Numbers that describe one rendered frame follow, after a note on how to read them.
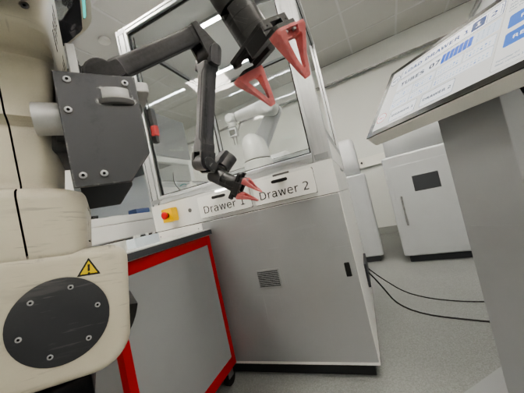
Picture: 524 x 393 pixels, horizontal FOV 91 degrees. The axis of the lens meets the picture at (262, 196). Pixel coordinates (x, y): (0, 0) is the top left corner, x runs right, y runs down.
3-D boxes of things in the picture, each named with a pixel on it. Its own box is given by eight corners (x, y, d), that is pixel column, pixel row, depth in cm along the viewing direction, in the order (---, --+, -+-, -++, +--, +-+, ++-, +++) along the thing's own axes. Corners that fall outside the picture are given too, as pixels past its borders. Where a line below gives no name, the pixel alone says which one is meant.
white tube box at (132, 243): (136, 248, 99) (134, 238, 100) (121, 250, 103) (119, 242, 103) (160, 241, 111) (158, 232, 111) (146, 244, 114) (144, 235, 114)
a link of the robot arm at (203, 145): (192, 51, 93) (209, 39, 85) (207, 58, 97) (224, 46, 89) (188, 170, 93) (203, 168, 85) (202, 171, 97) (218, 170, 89)
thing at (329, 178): (339, 191, 108) (331, 157, 109) (156, 232, 145) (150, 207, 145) (348, 188, 197) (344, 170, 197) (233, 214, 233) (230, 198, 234)
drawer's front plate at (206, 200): (251, 207, 121) (246, 184, 121) (200, 218, 131) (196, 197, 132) (253, 207, 123) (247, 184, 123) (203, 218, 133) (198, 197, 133)
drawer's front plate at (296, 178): (316, 192, 110) (311, 167, 110) (256, 206, 120) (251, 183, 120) (317, 192, 111) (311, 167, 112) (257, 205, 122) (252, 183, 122)
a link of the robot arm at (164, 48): (189, 26, 91) (203, 12, 84) (210, 65, 97) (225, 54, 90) (69, 76, 68) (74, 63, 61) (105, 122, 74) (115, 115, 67)
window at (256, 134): (311, 153, 113) (263, -49, 117) (162, 196, 144) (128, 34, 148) (311, 153, 114) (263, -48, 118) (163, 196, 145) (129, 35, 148)
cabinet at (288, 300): (388, 382, 104) (342, 190, 107) (185, 374, 141) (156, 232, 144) (375, 291, 193) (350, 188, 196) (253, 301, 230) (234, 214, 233)
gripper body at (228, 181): (238, 197, 98) (221, 189, 99) (248, 173, 95) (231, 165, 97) (231, 200, 91) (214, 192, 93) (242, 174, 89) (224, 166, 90)
